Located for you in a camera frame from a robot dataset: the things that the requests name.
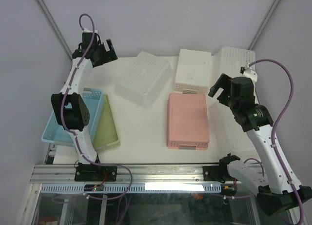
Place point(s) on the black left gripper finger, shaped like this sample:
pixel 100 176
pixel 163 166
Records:
pixel 110 56
pixel 110 46

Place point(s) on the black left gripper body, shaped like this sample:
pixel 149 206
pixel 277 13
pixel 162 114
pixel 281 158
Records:
pixel 102 53

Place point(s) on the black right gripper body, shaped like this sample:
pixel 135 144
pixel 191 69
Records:
pixel 232 102

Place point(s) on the cream white small basket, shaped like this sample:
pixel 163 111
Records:
pixel 193 72

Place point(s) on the translucent white shallow basket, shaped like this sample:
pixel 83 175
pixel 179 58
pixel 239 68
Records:
pixel 143 80

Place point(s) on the light blue plastic basket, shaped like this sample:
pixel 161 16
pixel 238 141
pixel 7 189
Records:
pixel 55 134

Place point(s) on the pink plastic basket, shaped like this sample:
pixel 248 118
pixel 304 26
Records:
pixel 187 122

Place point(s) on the large white perforated basket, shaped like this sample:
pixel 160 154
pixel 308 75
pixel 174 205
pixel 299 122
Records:
pixel 229 60

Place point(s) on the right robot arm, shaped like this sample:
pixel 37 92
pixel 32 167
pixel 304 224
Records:
pixel 279 190

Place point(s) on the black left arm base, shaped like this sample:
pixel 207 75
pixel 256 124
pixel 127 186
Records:
pixel 94 173

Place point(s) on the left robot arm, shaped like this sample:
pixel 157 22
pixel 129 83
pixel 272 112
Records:
pixel 69 108

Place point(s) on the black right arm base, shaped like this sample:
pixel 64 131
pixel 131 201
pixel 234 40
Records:
pixel 219 172

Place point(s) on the yellow green plastic basket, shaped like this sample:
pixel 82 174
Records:
pixel 106 136

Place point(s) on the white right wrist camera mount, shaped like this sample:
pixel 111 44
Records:
pixel 248 72

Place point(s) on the left aluminium corner post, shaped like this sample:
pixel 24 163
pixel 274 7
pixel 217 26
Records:
pixel 54 27

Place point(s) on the aluminium corner post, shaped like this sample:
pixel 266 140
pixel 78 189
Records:
pixel 264 24
pixel 54 27

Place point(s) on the right aluminium corner post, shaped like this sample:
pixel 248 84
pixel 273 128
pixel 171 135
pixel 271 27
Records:
pixel 264 24

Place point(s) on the white slotted cable duct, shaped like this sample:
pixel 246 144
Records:
pixel 134 188

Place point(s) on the aluminium front rail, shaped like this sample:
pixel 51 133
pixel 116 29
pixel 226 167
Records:
pixel 130 173

